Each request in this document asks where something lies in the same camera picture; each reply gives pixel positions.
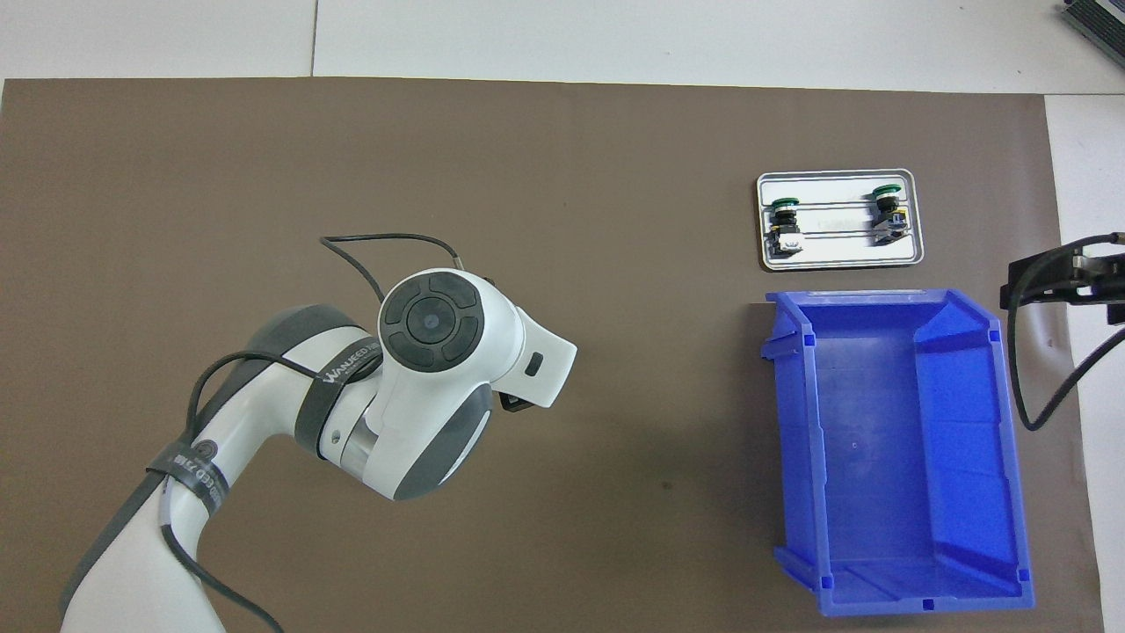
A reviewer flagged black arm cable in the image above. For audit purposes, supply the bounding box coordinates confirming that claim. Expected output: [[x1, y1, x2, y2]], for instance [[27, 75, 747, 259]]
[[158, 233, 462, 633], [1005, 231, 1125, 432]]

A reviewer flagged green push button switch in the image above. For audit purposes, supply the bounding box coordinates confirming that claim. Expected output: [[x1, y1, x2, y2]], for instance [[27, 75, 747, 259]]
[[766, 195, 807, 258], [870, 183, 909, 245]]

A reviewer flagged grey metal tray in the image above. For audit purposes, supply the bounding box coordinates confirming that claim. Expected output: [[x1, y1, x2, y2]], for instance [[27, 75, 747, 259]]
[[756, 169, 925, 271]]

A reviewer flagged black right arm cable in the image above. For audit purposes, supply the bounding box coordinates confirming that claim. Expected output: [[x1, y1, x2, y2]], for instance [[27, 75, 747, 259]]
[[1005, 231, 1125, 432]]

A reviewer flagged brown paper table mat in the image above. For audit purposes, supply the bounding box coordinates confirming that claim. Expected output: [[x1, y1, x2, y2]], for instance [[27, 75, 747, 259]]
[[0, 77, 1107, 633]]

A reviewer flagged blue plastic storage bin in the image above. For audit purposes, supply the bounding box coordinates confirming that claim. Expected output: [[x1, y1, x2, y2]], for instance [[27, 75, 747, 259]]
[[760, 288, 1036, 618]]

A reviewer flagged grey ribbed device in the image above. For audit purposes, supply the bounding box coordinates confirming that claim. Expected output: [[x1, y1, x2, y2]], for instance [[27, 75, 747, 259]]
[[1059, 0, 1125, 71]]

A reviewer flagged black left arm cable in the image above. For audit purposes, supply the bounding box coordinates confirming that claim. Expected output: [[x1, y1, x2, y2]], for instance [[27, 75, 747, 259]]
[[158, 233, 462, 633]]

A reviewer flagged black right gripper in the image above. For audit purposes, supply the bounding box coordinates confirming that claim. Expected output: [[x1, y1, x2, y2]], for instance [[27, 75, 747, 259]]
[[1002, 249, 1125, 328]]

